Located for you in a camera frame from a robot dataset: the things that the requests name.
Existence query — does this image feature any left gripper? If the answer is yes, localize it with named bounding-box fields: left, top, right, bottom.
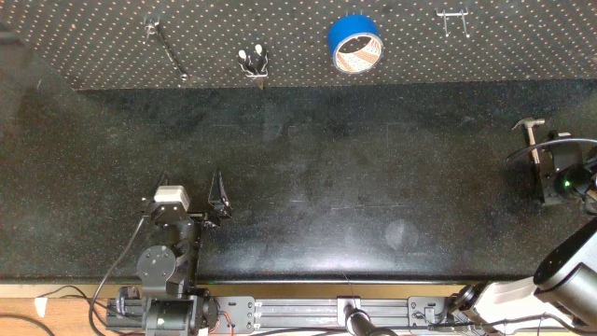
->
left=142, top=169, right=233, bottom=229

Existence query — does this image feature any wrench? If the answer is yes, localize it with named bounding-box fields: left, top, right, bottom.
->
left=143, top=17, right=190, bottom=83

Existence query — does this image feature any roll of blue tape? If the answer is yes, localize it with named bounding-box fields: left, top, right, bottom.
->
left=326, top=13, right=385, bottom=76

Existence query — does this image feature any hammer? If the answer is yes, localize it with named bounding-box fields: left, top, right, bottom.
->
left=510, top=117, right=547, bottom=165

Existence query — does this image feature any black pegboard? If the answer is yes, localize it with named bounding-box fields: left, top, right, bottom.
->
left=0, top=0, right=597, bottom=91

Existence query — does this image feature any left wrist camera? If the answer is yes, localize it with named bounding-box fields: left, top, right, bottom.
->
left=153, top=185, right=192, bottom=212

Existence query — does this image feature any black cable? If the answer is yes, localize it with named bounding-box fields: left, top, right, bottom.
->
left=506, top=137, right=597, bottom=164
left=87, top=215, right=146, bottom=336

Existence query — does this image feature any mounting rail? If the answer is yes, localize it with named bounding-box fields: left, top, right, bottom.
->
left=104, top=295, right=491, bottom=336

